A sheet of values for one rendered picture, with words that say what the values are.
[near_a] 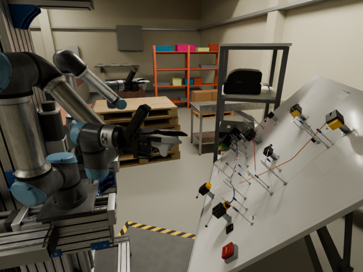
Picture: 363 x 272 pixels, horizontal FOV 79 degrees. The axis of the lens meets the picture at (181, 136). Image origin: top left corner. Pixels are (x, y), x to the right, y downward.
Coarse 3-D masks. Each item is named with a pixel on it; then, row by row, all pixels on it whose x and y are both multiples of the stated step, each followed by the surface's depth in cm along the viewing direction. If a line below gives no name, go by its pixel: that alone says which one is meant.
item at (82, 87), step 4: (76, 80) 795; (80, 80) 795; (80, 84) 736; (84, 84) 799; (80, 88) 731; (84, 88) 793; (88, 88) 867; (80, 92) 726; (84, 92) 787; (88, 92) 859; (80, 96) 721; (84, 96) 781; (88, 96) 852; (84, 100) 775
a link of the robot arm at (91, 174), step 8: (88, 152) 70; (96, 152) 70; (104, 152) 73; (112, 152) 79; (88, 160) 71; (96, 160) 71; (104, 160) 74; (112, 160) 80; (88, 168) 72; (96, 168) 72; (104, 168) 74; (88, 176) 74; (96, 176) 73; (104, 176) 75
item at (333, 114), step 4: (332, 112) 83; (336, 112) 81; (328, 116) 83; (332, 116) 81; (336, 116) 79; (340, 116) 81; (328, 120) 81; (332, 120) 80; (340, 120) 79; (344, 124) 82; (340, 128) 83; (344, 128) 84; (348, 128) 82; (352, 128) 81; (344, 132) 83; (348, 132) 82
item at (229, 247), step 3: (228, 243) 86; (231, 243) 85; (225, 246) 86; (228, 246) 84; (231, 246) 84; (222, 249) 86; (225, 249) 85; (228, 249) 83; (231, 249) 82; (222, 252) 85; (225, 252) 83; (228, 252) 82; (231, 252) 81; (222, 255) 84; (225, 255) 82; (228, 255) 82; (222, 258) 83; (225, 258) 83
